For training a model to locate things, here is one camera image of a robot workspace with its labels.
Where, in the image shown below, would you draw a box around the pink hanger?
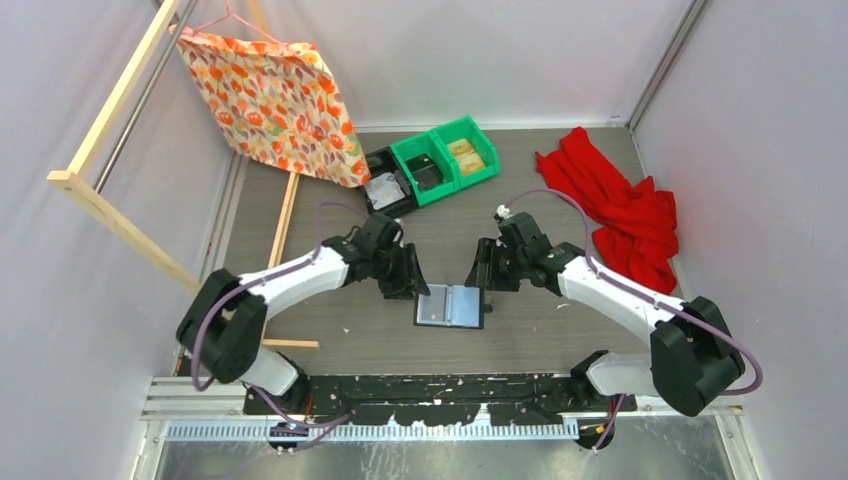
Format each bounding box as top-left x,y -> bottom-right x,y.
191,0 -> 283,44

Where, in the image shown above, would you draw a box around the green bin with dark item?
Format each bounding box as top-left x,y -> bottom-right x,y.
390,132 -> 459,207

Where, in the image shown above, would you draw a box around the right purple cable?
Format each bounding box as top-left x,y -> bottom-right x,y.
503,189 -> 764,453

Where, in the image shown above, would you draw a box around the dark item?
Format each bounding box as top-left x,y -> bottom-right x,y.
406,154 -> 444,192

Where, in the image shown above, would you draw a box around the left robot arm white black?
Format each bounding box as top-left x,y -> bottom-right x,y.
176,213 -> 430,414

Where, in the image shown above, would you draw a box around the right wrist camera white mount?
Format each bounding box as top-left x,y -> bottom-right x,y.
494,205 -> 512,222

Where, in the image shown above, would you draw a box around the red cloth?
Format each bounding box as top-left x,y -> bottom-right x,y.
535,127 -> 679,294

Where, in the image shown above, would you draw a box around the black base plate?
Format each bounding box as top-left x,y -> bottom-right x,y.
243,373 -> 617,427

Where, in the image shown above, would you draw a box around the black leather card holder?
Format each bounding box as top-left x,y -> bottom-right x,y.
413,284 -> 493,330

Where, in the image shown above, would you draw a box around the green bin with yellow packets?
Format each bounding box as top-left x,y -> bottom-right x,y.
431,116 -> 501,189

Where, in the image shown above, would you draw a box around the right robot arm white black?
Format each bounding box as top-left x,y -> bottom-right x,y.
466,212 -> 746,417

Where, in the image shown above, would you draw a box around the wooden rack frame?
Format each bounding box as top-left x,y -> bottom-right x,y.
47,0 -> 321,350

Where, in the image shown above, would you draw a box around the yellow packets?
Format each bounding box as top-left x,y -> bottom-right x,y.
447,138 -> 486,176

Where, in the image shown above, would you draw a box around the black tray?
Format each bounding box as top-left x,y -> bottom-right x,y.
360,147 -> 419,218

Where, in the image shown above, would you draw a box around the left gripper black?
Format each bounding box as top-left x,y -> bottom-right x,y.
369,242 -> 429,299

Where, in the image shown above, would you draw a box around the white cards in tray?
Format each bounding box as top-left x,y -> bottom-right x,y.
364,172 -> 406,210

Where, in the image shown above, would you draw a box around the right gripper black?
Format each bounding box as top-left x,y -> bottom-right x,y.
466,237 -> 528,292

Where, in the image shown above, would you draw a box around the floral fabric bag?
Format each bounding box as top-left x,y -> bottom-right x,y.
177,28 -> 371,188

